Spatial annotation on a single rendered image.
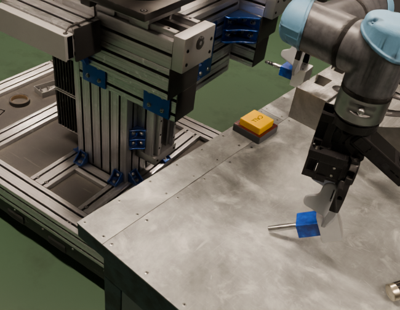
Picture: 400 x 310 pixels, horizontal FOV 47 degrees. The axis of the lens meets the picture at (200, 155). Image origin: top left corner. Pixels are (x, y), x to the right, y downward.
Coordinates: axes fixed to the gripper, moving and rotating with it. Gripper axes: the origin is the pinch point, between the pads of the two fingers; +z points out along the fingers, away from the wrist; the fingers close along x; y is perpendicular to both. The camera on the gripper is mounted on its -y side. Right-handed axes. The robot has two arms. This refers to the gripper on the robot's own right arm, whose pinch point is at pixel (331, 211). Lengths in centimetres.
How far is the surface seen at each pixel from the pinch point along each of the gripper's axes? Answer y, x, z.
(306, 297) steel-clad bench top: 0.0, 13.3, 8.3
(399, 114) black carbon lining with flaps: -10.5, -41.2, -0.8
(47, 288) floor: 78, -14, 89
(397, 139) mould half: -10.9, -31.3, 0.2
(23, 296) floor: 83, -8, 89
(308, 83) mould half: 12.3, -43.8, -0.5
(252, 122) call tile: 21.6, -27.2, 4.8
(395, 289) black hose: -13.5, 7.3, 5.4
